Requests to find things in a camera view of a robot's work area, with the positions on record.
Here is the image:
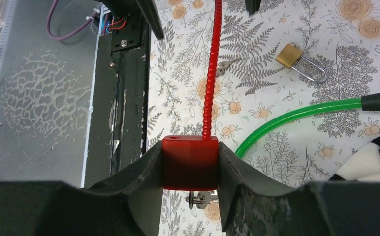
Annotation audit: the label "black white striped cloth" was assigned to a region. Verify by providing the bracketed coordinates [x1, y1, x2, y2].
[330, 136, 380, 182]

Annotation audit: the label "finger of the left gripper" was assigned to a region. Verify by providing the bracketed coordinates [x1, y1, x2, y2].
[245, 0, 262, 15]
[136, 0, 164, 40]

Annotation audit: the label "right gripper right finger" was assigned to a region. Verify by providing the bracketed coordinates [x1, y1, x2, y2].
[217, 143, 380, 236]

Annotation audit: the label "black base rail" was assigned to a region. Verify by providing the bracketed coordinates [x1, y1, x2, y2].
[81, 0, 151, 187]

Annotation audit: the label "red lock keys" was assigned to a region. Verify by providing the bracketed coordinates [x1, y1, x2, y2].
[186, 190, 218, 209]

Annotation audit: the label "green cable lock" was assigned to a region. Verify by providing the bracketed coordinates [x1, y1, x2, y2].
[235, 93, 380, 159]

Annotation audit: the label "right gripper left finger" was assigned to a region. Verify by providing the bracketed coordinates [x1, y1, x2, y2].
[0, 142, 163, 236]

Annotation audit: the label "red cable lock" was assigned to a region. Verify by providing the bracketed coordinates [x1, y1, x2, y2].
[162, 0, 222, 191]

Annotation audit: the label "brass padlock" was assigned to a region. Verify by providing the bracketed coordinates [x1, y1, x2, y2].
[275, 43, 328, 83]

